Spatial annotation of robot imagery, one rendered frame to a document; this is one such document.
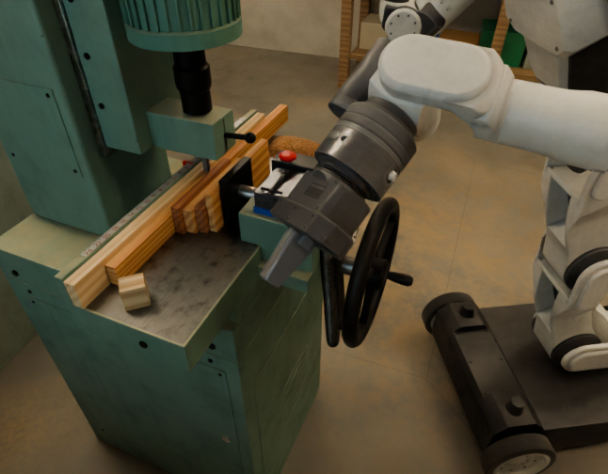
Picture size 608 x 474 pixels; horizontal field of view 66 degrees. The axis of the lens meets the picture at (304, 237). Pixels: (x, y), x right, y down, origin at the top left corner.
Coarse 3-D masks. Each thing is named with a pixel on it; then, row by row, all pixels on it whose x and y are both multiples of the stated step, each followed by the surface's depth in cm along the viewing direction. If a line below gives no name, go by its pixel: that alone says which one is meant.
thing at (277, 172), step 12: (276, 156) 82; (300, 156) 82; (276, 168) 81; (288, 168) 81; (300, 168) 80; (312, 168) 79; (276, 180) 78; (288, 180) 78; (264, 192) 75; (288, 192) 75; (264, 204) 76
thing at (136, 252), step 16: (272, 112) 111; (256, 128) 105; (272, 128) 110; (240, 144) 99; (160, 224) 79; (144, 240) 75; (160, 240) 79; (128, 256) 73; (144, 256) 76; (112, 272) 71; (128, 272) 74
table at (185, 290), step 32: (160, 256) 78; (192, 256) 78; (224, 256) 78; (256, 256) 80; (160, 288) 73; (192, 288) 73; (224, 288) 73; (96, 320) 70; (128, 320) 68; (160, 320) 68; (192, 320) 68; (224, 320) 74; (160, 352) 68; (192, 352) 67
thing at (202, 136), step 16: (160, 112) 82; (176, 112) 82; (224, 112) 82; (160, 128) 83; (176, 128) 81; (192, 128) 80; (208, 128) 79; (224, 128) 82; (160, 144) 85; (176, 144) 84; (192, 144) 82; (208, 144) 81; (224, 144) 83
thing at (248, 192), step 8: (240, 160) 84; (248, 160) 84; (232, 168) 82; (240, 168) 82; (248, 168) 85; (224, 176) 80; (232, 176) 80; (240, 176) 83; (248, 176) 86; (224, 184) 79; (232, 184) 81; (240, 184) 83; (248, 184) 87; (224, 192) 80; (232, 192) 81; (240, 192) 83; (248, 192) 82; (224, 200) 81; (232, 200) 82; (240, 200) 85; (224, 208) 82; (232, 208) 83; (240, 208) 86; (224, 216) 83; (232, 216) 84
